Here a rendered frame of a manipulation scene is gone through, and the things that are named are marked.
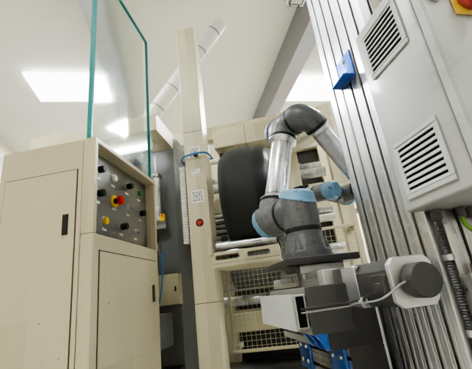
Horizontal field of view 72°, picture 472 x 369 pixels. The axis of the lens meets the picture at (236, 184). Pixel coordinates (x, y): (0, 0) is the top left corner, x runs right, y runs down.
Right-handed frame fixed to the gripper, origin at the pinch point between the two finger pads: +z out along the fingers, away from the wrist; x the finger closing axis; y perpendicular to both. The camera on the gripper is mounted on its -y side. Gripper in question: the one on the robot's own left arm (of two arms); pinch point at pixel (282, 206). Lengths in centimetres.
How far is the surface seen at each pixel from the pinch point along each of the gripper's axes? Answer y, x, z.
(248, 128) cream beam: 53, -39, 53
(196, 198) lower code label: 18, 19, 48
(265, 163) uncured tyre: 23.2, -4.6, 6.7
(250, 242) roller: -13.5, 13.0, 19.2
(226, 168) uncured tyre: 28.0, 10.9, 19.7
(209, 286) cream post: -29, 34, 39
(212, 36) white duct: 140, -59, 81
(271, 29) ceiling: 185, -200, 143
